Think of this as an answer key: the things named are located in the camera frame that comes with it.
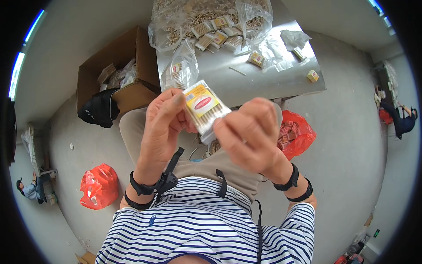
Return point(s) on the person's left hand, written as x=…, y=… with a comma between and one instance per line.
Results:
x=155, y=145

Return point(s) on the person's right hand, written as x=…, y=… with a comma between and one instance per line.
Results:
x=257, y=145

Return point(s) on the yellow label cotton swab packet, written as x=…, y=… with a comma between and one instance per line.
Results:
x=257, y=59
x=201, y=105

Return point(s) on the red bag of small boxes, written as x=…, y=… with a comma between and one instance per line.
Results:
x=296, y=135

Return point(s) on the black wrist band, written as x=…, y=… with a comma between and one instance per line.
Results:
x=288, y=183
x=141, y=188

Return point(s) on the black bag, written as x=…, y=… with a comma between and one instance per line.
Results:
x=99, y=109

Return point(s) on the red plastic bag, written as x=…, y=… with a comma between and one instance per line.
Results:
x=99, y=186

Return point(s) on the single wooden cotton swab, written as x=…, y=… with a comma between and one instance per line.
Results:
x=237, y=71

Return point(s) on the clear bag with swab packets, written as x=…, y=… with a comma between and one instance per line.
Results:
x=179, y=71

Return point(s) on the small yellow box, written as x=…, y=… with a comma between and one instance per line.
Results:
x=313, y=76

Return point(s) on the brown cardboard box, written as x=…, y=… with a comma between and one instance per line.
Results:
x=132, y=59

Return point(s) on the flat clear plastic bags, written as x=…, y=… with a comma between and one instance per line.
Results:
x=278, y=56

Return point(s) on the person's body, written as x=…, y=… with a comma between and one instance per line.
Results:
x=197, y=231

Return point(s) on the clear wrapped swab packet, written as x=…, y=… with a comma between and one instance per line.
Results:
x=299, y=53

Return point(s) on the crumpled clear plastic bag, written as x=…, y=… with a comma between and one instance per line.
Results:
x=293, y=39

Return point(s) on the pile of cotton swab packets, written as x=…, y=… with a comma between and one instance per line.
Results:
x=217, y=34

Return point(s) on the cluttered work table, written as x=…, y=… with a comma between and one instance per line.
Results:
x=34, y=148
x=387, y=79

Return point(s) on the large clear bag of swabs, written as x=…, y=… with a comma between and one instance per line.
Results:
x=184, y=16

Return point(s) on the flat brown cardboard piece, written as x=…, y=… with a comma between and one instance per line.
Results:
x=86, y=258

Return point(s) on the heap of red items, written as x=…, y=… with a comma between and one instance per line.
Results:
x=351, y=254

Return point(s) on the green lit sign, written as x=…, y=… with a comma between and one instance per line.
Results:
x=376, y=233

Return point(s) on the bright window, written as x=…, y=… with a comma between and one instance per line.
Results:
x=34, y=25
x=384, y=16
x=16, y=76

